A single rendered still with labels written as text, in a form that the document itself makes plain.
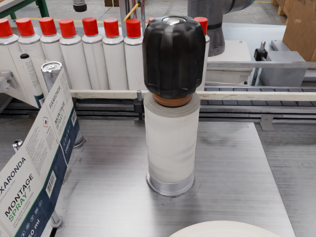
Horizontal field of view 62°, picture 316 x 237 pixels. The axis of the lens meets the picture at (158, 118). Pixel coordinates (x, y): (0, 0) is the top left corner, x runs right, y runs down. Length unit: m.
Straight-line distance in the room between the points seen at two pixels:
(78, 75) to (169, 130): 0.38
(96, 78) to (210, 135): 0.32
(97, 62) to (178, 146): 0.36
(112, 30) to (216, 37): 0.40
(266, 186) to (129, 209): 0.25
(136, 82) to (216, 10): 0.37
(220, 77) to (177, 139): 0.50
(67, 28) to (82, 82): 0.14
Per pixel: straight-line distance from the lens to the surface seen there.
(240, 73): 0.86
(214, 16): 0.89
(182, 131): 0.38
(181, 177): 0.46
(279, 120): 0.76
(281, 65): 0.77
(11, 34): 0.74
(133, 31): 0.63
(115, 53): 0.65
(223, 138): 0.61
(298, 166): 0.67
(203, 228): 0.30
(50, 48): 0.70
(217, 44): 0.93
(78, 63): 0.69
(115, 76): 0.68
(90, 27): 0.66
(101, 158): 0.56
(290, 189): 0.62
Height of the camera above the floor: 1.29
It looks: 39 degrees down
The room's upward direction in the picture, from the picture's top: 1 degrees counter-clockwise
